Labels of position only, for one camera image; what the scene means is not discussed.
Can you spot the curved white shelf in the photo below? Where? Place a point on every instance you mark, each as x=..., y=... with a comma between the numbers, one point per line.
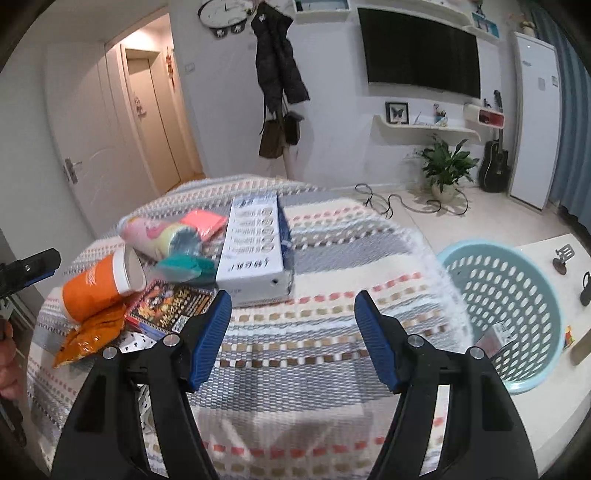
x=415, y=130
x=457, y=16

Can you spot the blue curtain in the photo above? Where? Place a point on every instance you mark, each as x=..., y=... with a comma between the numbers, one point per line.
x=572, y=115

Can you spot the black hanging bag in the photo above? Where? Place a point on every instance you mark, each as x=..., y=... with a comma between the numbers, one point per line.
x=292, y=129

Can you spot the teal packet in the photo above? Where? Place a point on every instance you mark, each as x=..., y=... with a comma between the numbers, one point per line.
x=184, y=268

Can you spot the striped woven blanket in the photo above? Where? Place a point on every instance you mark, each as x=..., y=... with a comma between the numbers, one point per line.
x=295, y=323

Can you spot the white and red box shelf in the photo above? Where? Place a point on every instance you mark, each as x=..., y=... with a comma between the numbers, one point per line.
x=485, y=116

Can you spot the wall-mounted television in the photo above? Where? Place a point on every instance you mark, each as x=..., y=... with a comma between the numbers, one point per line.
x=415, y=50

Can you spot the black puffer coat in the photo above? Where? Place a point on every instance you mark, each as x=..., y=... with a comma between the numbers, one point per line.
x=277, y=60

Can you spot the panda wall clock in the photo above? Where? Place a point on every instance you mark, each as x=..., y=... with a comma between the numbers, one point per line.
x=226, y=14

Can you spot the dark printed packet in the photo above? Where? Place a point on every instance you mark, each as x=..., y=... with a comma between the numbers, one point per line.
x=171, y=304

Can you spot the framed butterfly picture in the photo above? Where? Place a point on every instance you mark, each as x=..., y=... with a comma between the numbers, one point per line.
x=397, y=113

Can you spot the person's left hand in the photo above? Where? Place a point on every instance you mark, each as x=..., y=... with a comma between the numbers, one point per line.
x=7, y=369

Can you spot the hallway door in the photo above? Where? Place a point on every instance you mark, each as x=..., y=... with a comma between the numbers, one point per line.
x=152, y=120

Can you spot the brown hanging bag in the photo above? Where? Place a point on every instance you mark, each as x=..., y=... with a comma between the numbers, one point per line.
x=271, y=141

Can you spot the pen holder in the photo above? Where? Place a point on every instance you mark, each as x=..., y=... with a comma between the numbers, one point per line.
x=441, y=117

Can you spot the white standing air conditioner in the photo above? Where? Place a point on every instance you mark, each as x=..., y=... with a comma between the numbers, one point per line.
x=535, y=129

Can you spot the pink packet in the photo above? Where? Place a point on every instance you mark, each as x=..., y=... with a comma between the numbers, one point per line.
x=205, y=221

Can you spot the curved white lower shelf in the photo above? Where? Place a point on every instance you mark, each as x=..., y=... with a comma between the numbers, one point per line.
x=415, y=130

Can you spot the potted green plant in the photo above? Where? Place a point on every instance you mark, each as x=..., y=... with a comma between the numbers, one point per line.
x=445, y=166

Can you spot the curved white upper shelf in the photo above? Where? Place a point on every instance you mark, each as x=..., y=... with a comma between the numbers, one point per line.
x=457, y=16

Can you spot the pastel printed paper cup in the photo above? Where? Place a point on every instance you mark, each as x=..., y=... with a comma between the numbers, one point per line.
x=147, y=235

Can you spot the colourful puzzle cube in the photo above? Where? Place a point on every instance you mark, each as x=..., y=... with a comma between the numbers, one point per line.
x=568, y=335

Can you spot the long white cardboard box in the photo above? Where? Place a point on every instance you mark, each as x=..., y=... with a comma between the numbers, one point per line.
x=254, y=249

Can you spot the white patterned packet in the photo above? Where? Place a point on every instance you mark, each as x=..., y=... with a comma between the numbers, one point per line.
x=136, y=342

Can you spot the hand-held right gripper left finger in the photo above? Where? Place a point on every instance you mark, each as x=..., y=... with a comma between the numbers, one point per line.
x=210, y=341

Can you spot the red hanging ornament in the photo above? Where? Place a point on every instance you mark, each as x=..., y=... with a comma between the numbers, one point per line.
x=170, y=69

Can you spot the white room door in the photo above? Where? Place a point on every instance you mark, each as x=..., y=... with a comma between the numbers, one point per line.
x=78, y=138

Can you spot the small blue-lined shelf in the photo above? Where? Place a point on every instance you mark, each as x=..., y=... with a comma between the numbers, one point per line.
x=485, y=24

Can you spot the small black object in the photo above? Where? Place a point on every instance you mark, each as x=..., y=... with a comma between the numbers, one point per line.
x=585, y=290

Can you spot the blue-lined box shelf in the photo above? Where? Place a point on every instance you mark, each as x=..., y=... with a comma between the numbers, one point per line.
x=323, y=11

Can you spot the black acoustic guitar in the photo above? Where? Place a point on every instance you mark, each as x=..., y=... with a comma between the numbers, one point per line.
x=494, y=166

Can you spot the orange paper cup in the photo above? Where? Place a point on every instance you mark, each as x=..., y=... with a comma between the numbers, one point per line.
x=92, y=290

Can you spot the small metal stand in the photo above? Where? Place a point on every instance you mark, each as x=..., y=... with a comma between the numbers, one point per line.
x=563, y=258

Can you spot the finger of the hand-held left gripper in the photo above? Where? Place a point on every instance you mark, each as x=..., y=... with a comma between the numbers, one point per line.
x=30, y=267

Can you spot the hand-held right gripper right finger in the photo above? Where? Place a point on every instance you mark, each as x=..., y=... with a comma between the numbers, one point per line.
x=376, y=341

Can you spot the orange snack bag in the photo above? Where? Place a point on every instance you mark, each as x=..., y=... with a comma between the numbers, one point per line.
x=92, y=337

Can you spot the light blue plastic basket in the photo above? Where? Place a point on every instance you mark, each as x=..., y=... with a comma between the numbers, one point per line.
x=512, y=286

